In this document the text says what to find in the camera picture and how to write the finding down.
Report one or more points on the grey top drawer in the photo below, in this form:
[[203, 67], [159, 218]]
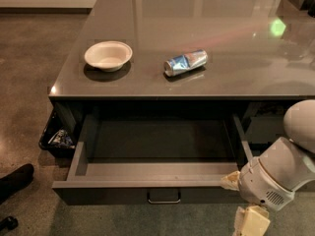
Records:
[[154, 161]]

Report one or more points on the small black object on floor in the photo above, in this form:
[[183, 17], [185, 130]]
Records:
[[9, 223]]

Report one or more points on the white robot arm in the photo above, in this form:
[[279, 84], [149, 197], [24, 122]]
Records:
[[290, 159]]

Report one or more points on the crushed blue silver can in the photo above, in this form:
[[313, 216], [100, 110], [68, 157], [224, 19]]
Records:
[[185, 63]]

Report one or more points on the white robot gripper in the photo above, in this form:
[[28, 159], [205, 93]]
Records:
[[260, 185]]

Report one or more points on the black bin with trash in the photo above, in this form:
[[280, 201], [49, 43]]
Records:
[[55, 138]]

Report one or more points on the grey drawer cabinet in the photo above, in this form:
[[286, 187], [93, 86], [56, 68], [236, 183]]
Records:
[[258, 51]]

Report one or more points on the black shoe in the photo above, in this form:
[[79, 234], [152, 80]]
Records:
[[15, 181]]

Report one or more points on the white paper bowl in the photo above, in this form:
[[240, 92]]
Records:
[[109, 56]]

